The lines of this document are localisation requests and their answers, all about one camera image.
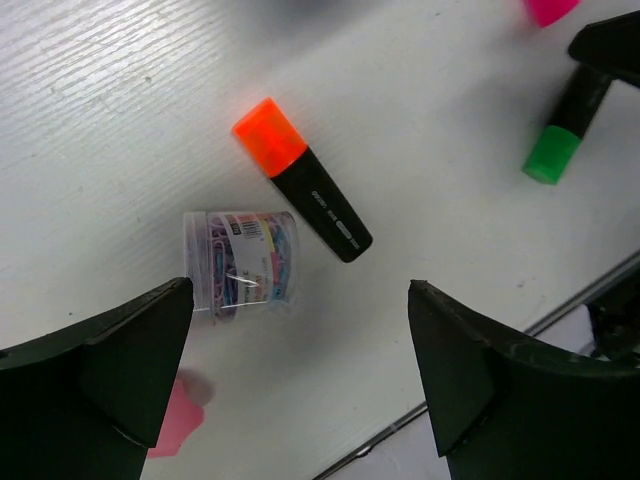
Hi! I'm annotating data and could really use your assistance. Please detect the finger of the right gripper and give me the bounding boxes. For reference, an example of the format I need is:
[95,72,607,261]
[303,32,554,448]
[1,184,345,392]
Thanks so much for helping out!
[568,11,640,88]

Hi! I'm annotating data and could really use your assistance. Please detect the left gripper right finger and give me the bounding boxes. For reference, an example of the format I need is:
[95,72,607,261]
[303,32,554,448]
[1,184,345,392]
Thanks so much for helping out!
[408,280,639,480]

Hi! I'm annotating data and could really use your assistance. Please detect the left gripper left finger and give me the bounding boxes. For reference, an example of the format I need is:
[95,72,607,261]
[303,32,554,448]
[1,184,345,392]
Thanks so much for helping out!
[1,277,194,479]

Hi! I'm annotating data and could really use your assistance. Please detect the pink cap highlighter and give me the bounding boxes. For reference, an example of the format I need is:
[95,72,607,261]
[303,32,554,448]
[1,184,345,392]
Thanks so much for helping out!
[522,0,581,28]

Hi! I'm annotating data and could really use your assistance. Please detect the pink cap pencil tube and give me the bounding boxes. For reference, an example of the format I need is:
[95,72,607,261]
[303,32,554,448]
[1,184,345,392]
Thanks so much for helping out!
[147,369,214,459]

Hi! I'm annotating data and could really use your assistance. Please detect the green cap highlighter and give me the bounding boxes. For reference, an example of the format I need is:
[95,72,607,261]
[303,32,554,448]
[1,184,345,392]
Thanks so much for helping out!
[523,64,613,185]

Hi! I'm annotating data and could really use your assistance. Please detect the orange cap highlighter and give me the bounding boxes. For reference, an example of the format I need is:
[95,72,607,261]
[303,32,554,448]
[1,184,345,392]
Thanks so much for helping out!
[232,98,373,263]

